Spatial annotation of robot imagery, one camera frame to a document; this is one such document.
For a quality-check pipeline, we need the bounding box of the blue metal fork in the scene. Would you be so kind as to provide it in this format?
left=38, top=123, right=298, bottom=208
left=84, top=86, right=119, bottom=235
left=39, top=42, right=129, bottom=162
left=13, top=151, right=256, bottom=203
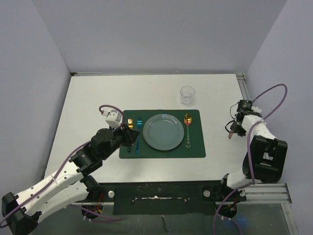
left=135, top=116, right=143, bottom=155

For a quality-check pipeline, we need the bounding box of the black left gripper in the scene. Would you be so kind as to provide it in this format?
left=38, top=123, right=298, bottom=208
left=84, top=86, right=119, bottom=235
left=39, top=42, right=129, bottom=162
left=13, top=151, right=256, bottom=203
left=101, top=121, right=140, bottom=160

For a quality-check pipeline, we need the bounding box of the clear drinking glass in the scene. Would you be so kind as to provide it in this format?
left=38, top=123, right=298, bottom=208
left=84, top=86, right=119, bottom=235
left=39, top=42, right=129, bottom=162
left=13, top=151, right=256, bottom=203
left=180, top=86, right=195, bottom=106

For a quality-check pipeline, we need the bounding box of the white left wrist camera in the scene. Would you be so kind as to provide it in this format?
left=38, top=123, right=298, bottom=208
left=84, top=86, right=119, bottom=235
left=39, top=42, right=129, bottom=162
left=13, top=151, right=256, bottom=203
left=103, top=109, right=122, bottom=129

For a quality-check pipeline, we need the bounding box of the dark green placemat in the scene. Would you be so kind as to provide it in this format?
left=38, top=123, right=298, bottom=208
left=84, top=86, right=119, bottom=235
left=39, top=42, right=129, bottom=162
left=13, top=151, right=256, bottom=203
left=119, top=110, right=206, bottom=159

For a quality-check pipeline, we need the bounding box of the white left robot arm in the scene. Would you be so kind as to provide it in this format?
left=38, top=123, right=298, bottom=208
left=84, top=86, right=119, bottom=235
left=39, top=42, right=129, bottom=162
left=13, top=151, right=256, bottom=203
left=1, top=124, right=140, bottom=235

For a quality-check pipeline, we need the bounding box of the iridescent gold spoon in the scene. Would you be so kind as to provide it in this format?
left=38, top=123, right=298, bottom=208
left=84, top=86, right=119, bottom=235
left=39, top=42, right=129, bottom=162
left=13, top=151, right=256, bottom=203
left=184, top=113, right=192, bottom=149

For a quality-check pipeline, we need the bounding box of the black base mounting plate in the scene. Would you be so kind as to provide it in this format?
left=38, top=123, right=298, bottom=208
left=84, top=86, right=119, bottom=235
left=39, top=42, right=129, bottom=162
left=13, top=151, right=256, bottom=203
left=70, top=180, right=247, bottom=216

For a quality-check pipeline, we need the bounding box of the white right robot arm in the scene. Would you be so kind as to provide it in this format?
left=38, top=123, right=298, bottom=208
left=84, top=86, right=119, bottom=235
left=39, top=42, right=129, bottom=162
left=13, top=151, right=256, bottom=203
left=218, top=99, right=288, bottom=200

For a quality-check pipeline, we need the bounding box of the gold fork with green handle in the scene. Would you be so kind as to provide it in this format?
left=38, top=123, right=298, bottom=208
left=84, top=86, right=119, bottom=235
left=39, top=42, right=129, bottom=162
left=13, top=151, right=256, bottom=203
left=127, top=118, right=134, bottom=153

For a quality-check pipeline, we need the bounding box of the teal ceramic plate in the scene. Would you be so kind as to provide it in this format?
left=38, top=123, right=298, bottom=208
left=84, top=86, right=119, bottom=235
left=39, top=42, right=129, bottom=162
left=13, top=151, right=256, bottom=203
left=143, top=114, right=184, bottom=151

